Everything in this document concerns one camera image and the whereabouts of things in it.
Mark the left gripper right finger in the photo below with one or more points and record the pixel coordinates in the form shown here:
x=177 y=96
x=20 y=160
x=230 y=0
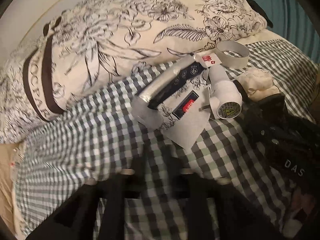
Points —
x=237 y=218

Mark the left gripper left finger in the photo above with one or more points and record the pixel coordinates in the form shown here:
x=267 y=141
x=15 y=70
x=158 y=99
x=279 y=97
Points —
x=76 y=217

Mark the white floral packaging bag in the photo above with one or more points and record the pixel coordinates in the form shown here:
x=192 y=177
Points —
x=172 y=102

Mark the crumpled white tissue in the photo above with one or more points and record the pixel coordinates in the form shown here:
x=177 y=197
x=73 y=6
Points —
x=257 y=83

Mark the checkered gingham cloth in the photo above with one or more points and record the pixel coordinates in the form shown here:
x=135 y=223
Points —
x=99 y=136

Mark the white roll with yellow label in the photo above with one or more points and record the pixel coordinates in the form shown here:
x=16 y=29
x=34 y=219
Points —
x=225 y=99

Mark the white tape roll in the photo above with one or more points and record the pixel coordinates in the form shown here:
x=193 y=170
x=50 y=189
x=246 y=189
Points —
x=232 y=54

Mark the small red white sachet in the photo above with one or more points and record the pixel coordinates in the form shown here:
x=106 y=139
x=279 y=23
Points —
x=207 y=60

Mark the teal curtain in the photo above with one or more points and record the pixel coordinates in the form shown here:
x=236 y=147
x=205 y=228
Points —
x=291 y=22

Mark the black garment on bed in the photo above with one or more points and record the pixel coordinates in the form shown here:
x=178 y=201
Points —
x=257 y=8

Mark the floral white duvet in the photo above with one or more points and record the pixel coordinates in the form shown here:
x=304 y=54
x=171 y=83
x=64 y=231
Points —
x=98 y=42

